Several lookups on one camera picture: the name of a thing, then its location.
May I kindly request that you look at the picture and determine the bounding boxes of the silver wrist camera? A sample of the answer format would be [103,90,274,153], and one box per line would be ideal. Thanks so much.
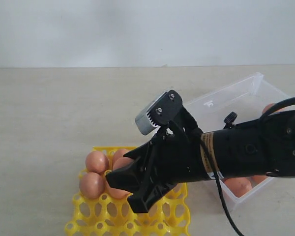
[135,89,200,136]

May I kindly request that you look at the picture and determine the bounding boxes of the yellow plastic egg tray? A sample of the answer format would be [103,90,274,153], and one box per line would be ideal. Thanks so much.
[64,146,192,236]

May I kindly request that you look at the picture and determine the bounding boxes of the black camera cable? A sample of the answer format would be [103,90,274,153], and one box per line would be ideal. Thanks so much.
[199,96,295,236]

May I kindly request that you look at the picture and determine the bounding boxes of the clear plastic bin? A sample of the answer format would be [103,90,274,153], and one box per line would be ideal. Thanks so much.
[181,72,293,212]

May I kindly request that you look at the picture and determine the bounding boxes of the brown egg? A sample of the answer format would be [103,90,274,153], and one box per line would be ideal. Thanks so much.
[105,182,129,199]
[113,157,134,171]
[79,172,105,199]
[112,148,129,165]
[251,175,267,184]
[224,177,252,198]
[262,103,275,114]
[85,150,109,175]

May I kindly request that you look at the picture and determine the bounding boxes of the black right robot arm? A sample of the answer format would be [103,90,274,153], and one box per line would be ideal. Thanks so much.
[128,110,295,213]

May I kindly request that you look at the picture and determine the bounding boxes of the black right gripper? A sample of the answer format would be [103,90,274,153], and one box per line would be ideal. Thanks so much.
[105,128,210,213]

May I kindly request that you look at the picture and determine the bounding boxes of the brown egg front bottom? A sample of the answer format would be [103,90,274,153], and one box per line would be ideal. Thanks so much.
[224,177,252,198]

